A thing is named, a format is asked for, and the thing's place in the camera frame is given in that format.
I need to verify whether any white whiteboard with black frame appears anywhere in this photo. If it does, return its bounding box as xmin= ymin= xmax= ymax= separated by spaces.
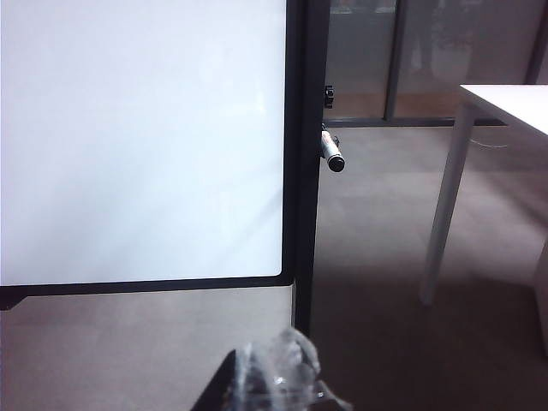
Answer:
xmin=0 ymin=0 xmax=297 ymax=312

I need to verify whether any black whiteboard stand post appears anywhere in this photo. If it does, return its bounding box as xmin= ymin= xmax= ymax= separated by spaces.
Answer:
xmin=292 ymin=0 xmax=331 ymax=342

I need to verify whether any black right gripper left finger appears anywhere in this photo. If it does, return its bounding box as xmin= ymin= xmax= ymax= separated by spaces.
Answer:
xmin=192 ymin=348 xmax=241 ymax=411

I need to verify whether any glass partition with dark frame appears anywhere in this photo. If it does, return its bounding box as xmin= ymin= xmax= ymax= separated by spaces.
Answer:
xmin=328 ymin=0 xmax=548 ymax=128

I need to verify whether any white table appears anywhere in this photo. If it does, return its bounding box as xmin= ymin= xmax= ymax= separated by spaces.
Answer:
xmin=418 ymin=83 xmax=548 ymax=306

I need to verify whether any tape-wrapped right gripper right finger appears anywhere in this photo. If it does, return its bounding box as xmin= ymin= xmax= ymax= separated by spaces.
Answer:
xmin=237 ymin=326 xmax=354 ymax=411

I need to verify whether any thin cable on floor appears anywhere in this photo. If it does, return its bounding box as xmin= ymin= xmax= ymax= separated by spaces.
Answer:
xmin=469 ymin=135 xmax=509 ymax=151

